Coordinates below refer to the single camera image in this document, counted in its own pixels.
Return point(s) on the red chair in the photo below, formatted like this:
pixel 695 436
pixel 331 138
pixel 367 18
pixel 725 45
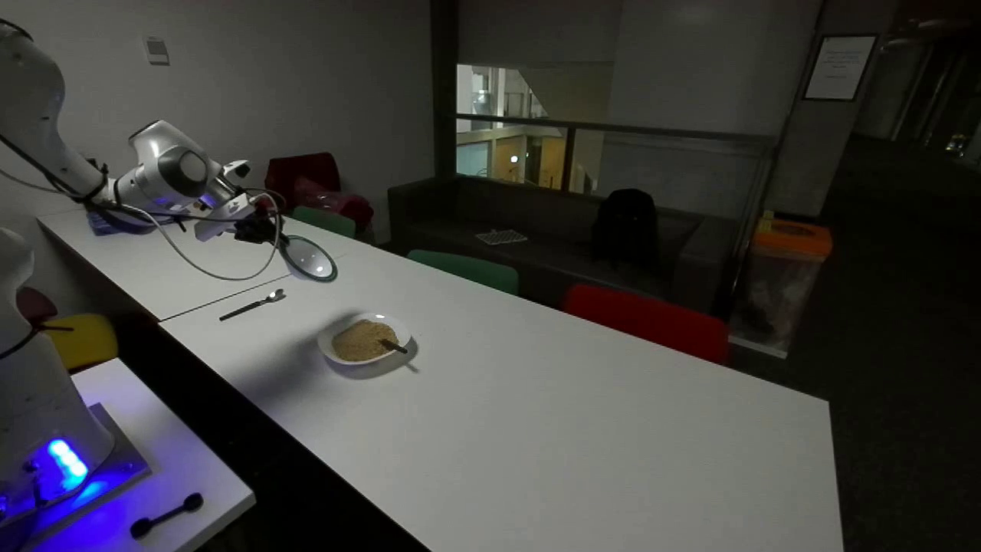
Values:
pixel 654 321

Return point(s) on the small wall sign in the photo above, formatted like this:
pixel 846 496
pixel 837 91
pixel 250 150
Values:
pixel 157 49

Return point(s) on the black dumbbell shaped tool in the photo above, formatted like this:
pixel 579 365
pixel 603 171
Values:
pixel 163 517

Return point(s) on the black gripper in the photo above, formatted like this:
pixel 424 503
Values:
pixel 247 217

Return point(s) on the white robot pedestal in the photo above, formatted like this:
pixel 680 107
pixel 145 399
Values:
pixel 35 408

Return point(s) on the green rimmed white bowl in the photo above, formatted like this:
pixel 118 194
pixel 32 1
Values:
pixel 309 260

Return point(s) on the black backpack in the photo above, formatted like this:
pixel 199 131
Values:
pixel 625 232

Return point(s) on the framed wall notice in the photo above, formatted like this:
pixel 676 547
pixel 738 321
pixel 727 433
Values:
pixel 841 67

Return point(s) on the grey sofa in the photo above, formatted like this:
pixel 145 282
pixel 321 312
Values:
pixel 531 232

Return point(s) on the yellow chair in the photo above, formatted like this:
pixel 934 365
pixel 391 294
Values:
pixel 84 339

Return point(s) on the glass railing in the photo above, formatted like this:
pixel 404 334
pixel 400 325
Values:
pixel 695 164

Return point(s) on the dry rice pile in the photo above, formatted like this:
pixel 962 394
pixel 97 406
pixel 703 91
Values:
pixel 356 343

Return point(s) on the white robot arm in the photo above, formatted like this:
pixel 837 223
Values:
pixel 71 143

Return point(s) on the dark red armchair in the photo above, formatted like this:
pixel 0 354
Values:
pixel 309 180

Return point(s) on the green chair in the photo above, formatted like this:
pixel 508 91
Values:
pixel 469 268
pixel 327 220

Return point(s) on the paper sheet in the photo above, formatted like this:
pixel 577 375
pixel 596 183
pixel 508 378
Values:
pixel 501 237

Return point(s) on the orange lidded bin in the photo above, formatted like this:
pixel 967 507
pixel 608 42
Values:
pixel 782 281

